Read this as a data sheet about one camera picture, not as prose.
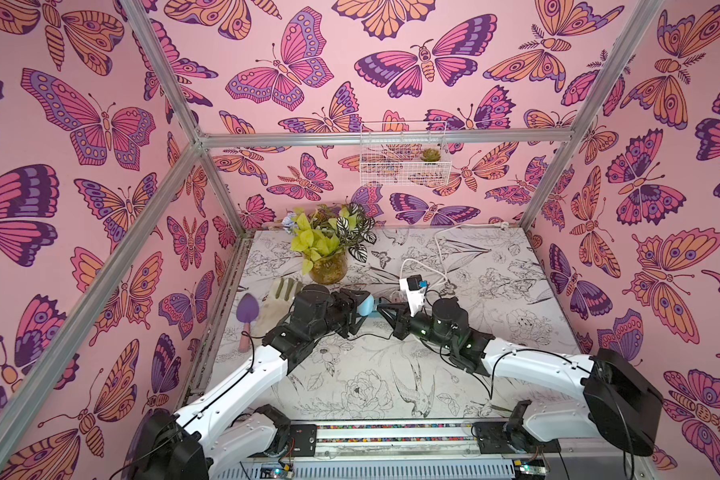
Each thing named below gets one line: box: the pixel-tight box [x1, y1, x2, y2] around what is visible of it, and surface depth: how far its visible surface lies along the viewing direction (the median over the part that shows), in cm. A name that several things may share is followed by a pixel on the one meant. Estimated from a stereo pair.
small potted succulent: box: [420, 148, 441, 162], surface depth 95 cm
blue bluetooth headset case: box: [357, 294, 375, 317], surface depth 76 cm
